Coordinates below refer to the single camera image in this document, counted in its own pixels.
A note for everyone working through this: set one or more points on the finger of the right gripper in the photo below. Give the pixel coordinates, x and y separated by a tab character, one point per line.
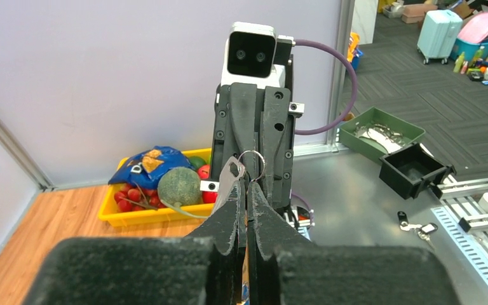
242	100
274	148

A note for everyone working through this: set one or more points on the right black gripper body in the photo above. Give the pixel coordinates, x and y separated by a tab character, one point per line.
222	147

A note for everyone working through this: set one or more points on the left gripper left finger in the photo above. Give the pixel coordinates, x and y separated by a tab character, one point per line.
203	267

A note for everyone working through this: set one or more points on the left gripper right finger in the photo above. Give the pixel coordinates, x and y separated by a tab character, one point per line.
286	268

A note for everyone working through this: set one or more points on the keyring bundle with red tag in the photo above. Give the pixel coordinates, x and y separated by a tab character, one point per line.
239	177

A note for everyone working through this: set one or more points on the keys on metal table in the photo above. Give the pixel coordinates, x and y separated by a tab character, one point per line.
422	231

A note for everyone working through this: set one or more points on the red apple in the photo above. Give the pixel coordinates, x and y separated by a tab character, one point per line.
207	187

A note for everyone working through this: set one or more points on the green lime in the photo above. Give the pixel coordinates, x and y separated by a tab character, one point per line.
197	162

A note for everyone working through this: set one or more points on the green melon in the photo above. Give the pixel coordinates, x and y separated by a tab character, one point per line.
180	185

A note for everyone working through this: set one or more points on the blue chip bag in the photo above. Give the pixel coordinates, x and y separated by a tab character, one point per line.
146	169

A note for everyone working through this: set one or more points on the red cherry tomatoes bunch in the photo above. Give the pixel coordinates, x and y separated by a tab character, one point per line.
131	198

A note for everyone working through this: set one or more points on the green tray with rings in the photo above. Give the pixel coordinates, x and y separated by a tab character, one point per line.
376	133

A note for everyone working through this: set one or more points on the black plastic tray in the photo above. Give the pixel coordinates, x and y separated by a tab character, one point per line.
411	170

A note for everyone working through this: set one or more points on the light blue suitcase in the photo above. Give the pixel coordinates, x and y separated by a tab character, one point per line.
438	35

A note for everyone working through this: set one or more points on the pink plastic lid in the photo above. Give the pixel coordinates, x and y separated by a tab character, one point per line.
476	29

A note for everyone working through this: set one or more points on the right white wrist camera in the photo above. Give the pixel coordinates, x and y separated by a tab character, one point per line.
256	54

